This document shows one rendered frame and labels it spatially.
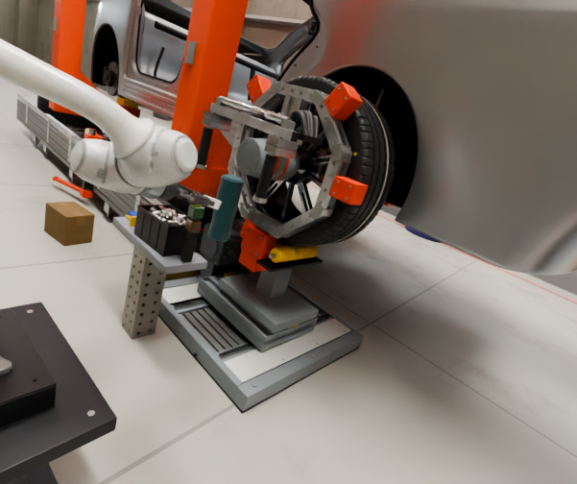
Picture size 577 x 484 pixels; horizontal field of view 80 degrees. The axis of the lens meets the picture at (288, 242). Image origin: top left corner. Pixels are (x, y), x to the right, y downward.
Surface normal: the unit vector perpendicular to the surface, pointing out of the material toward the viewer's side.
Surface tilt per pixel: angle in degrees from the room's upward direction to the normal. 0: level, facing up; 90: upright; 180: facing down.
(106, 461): 0
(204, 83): 90
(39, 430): 0
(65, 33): 90
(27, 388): 4
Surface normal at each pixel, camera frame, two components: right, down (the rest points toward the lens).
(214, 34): 0.70, 0.43
